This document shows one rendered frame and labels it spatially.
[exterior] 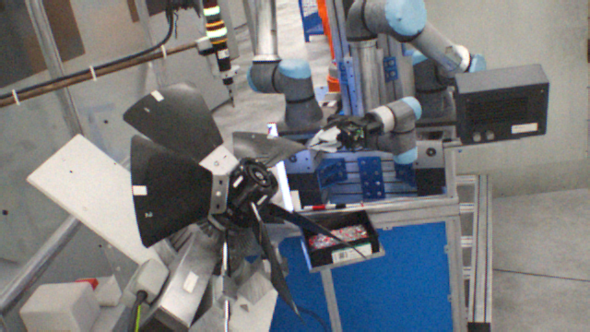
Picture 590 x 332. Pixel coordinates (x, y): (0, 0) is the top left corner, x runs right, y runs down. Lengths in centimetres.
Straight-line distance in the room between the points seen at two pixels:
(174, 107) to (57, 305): 61
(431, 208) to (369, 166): 37
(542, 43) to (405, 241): 168
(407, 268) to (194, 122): 96
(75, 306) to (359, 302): 101
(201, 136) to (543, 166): 249
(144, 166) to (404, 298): 122
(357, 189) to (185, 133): 96
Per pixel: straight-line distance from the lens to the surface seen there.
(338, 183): 223
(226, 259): 130
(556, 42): 333
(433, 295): 212
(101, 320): 171
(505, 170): 352
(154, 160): 119
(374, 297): 211
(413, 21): 163
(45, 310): 165
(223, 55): 137
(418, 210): 190
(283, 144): 165
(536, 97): 175
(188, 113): 147
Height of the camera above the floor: 178
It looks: 24 degrees down
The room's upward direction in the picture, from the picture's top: 12 degrees counter-clockwise
